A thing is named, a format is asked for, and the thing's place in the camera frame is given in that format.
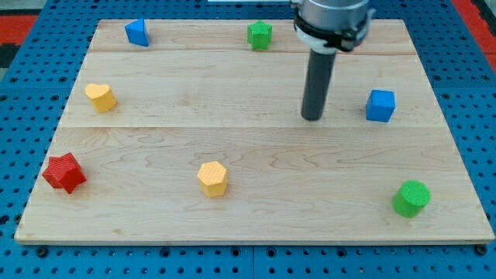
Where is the red star block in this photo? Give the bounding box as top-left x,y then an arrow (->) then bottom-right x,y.
42,153 -> 87,194

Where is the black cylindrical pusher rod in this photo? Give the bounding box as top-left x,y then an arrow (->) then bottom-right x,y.
301,50 -> 336,121

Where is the yellow hexagon block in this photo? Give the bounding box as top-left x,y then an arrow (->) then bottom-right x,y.
197,161 -> 229,198

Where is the blue triangle block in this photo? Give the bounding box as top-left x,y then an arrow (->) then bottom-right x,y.
125,19 -> 149,47

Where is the blue cube block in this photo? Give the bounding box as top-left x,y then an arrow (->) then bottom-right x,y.
366,90 -> 396,122

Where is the yellow heart block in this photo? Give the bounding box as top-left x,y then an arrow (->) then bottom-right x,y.
85,84 -> 117,113

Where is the light wooden board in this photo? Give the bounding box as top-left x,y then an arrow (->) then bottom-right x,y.
15,19 -> 494,246

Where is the green star block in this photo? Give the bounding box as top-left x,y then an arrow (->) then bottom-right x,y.
247,20 -> 272,50

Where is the green cylinder block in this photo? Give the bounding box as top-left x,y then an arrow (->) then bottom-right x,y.
391,180 -> 431,218

